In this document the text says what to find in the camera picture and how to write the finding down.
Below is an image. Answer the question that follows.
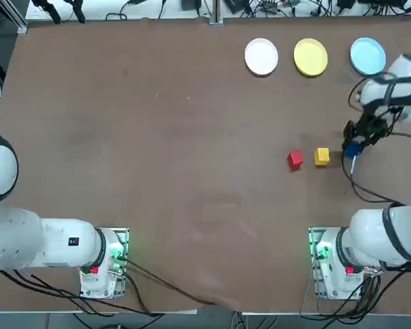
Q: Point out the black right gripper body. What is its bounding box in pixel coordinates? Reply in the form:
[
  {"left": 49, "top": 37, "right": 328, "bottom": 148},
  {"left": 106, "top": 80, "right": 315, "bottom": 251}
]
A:
[{"left": 358, "top": 112, "right": 388, "bottom": 138}]

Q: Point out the blue cube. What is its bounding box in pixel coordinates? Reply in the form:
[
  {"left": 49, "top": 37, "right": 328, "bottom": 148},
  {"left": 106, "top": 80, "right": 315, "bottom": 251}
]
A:
[{"left": 343, "top": 141, "right": 360, "bottom": 159}]

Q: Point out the yellow cube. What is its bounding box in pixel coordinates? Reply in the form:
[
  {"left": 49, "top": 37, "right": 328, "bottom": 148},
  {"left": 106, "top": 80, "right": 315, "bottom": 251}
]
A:
[{"left": 314, "top": 147, "right": 330, "bottom": 168}]

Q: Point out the red cube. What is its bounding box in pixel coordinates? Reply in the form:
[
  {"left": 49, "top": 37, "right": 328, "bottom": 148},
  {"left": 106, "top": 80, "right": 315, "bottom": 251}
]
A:
[{"left": 287, "top": 149, "right": 304, "bottom": 171}]

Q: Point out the light blue plate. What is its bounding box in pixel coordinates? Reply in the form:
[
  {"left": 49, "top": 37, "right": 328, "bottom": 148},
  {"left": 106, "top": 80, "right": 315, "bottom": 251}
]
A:
[{"left": 349, "top": 37, "right": 387, "bottom": 75}]

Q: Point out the yellow plate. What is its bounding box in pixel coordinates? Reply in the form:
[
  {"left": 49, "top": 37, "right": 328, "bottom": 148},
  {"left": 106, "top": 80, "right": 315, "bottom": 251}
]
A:
[{"left": 293, "top": 38, "right": 329, "bottom": 77}]

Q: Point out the white plate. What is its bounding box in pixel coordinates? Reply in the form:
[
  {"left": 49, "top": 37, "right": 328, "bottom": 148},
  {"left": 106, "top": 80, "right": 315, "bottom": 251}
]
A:
[{"left": 244, "top": 38, "right": 279, "bottom": 77}]

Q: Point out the black stand leg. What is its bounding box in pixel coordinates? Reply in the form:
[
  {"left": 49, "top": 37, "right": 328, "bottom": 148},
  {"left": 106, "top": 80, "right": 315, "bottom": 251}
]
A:
[
  {"left": 63, "top": 0, "right": 86, "bottom": 24},
  {"left": 32, "top": 0, "right": 61, "bottom": 24}
]

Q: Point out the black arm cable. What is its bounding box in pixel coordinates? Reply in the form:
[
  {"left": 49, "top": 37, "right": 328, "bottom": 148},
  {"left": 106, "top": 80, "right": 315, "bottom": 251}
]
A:
[{"left": 340, "top": 77, "right": 411, "bottom": 273}]

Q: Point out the aluminium profile post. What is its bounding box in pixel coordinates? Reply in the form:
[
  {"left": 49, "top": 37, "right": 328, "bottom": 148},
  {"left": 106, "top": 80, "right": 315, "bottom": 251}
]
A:
[{"left": 208, "top": 0, "right": 225, "bottom": 27}]

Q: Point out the black table cable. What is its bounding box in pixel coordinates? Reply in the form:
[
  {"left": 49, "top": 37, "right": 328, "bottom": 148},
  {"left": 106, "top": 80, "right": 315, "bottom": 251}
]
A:
[{"left": 123, "top": 255, "right": 220, "bottom": 306}]

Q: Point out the aluminium frame corner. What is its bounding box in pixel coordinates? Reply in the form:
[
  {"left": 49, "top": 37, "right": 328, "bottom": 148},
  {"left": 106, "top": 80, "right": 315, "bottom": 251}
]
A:
[{"left": 0, "top": 0, "right": 29, "bottom": 34}]

